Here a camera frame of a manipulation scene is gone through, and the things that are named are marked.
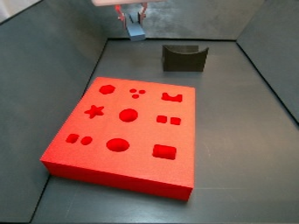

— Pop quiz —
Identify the red shape-sorting board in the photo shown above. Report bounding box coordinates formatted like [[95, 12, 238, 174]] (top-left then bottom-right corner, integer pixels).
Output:
[[42, 77, 195, 200]]

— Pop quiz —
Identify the black curved cradle stand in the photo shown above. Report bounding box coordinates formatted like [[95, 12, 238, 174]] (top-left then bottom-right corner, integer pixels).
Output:
[[163, 45, 210, 72]]

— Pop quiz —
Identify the blue double-square slotted block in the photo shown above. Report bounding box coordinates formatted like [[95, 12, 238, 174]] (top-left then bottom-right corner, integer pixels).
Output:
[[126, 14, 146, 41]]

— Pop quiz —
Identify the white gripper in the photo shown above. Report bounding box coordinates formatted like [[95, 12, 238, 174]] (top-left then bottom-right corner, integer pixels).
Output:
[[91, 0, 163, 28]]

